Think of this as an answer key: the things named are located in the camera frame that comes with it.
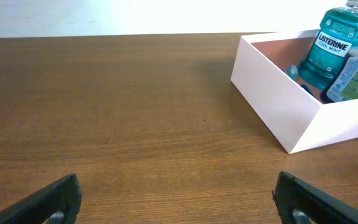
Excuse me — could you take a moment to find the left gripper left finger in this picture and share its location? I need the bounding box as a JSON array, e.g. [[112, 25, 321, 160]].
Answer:
[[0, 174, 81, 224]]

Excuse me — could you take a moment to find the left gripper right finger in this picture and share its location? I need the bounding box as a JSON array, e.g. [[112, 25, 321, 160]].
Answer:
[[272, 171, 358, 224]]

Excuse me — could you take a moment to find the white cardboard box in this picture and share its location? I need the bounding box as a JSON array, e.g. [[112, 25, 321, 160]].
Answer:
[[231, 30, 358, 154]]

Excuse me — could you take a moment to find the blue white toothbrush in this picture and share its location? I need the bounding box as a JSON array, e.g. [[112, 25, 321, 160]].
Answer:
[[285, 64, 299, 81]]

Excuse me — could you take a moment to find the clear blue spray bottle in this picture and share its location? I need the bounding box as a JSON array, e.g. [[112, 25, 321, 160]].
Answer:
[[321, 47, 358, 103]]

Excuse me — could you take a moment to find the teal mouthwash bottle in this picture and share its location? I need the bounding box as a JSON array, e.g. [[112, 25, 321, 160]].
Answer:
[[296, 0, 358, 91]]

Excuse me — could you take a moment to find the blue disposable razor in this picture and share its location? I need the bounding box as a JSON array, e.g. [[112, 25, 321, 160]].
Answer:
[[300, 85, 315, 97]]

